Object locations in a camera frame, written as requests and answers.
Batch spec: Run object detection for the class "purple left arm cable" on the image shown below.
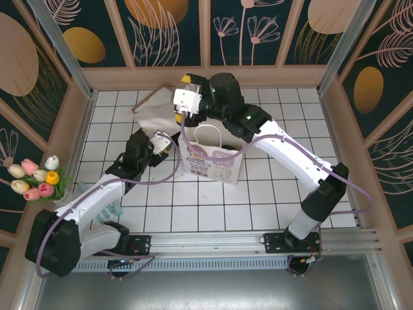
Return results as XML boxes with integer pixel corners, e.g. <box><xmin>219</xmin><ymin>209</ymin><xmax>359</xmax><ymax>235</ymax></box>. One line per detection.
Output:
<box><xmin>35</xmin><ymin>150</ymin><xmax>181</xmax><ymax>280</ymax></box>

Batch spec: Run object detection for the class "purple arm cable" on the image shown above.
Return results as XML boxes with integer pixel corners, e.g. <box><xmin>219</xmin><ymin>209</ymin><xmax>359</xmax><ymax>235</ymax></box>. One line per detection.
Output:
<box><xmin>180</xmin><ymin>111</ymin><xmax>376</xmax><ymax>278</ymax></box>
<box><xmin>35</xmin><ymin>150</ymin><xmax>181</xmax><ymax>280</ymax></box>

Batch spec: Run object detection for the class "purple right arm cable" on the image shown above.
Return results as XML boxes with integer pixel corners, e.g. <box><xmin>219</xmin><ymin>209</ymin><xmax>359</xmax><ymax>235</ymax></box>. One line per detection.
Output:
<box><xmin>180</xmin><ymin>111</ymin><xmax>376</xmax><ymax>278</ymax></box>

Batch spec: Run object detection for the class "grey slotted cable duct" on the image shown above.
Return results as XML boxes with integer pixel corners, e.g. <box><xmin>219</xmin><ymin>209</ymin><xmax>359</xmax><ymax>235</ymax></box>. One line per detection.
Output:
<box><xmin>45</xmin><ymin>258</ymin><xmax>291</xmax><ymax>273</ymax></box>

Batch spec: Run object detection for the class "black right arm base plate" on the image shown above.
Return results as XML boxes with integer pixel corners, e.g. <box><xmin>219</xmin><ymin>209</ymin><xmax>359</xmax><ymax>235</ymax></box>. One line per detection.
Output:
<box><xmin>263</xmin><ymin>231</ymin><xmax>323</xmax><ymax>254</ymax></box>

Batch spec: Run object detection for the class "grey sheet metal panel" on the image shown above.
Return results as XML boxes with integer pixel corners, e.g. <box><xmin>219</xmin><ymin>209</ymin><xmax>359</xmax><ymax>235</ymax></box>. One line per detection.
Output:
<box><xmin>25</xmin><ymin>254</ymin><xmax>399</xmax><ymax>310</ymax></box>

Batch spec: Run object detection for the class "teal plastic toy shovel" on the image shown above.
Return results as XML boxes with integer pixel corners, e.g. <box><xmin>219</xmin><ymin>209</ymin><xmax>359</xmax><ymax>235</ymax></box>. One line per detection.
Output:
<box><xmin>78</xmin><ymin>180</ymin><xmax>124</xmax><ymax>216</ymax></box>

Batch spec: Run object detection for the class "artificial tulip bouquet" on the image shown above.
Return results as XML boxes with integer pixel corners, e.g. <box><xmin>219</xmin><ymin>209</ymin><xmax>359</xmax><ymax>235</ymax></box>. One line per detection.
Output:
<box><xmin>6</xmin><ymin>154</ymin><xmax>74</xmax><ymax>205</ymax></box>

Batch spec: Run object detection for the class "white printed paper carry bag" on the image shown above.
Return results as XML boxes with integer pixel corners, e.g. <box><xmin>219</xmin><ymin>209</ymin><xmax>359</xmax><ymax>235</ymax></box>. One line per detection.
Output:
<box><xmin>177</xmin><ymin>124</ymin><xmax>245</xmax><ymax>187</ymax></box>

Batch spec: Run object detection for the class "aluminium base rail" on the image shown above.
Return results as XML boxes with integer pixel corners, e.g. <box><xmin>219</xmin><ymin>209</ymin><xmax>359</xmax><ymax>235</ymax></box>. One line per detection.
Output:
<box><xmin>32</xmin><ymin>227</ymin><xmax>385</xmax><ymax>259</ymax></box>

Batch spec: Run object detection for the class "aluminium frame post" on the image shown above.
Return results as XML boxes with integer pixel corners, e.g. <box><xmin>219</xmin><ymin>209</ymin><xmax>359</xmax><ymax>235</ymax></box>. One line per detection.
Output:
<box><xmin>26</xmin><ymin>0</ymin><xmax>98</xmax><ymax>98</ymax></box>
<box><xmin>317</xmin><ymin>0</ymin><xmax>378</xmax><ymax>95</ymax></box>

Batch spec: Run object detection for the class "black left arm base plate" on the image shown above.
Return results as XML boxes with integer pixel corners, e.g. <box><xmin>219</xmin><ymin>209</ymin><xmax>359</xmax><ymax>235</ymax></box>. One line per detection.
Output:
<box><xmin>92</xmin><ymin>234</ymin><xmax>152</xmax><ymax>256</ymax></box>

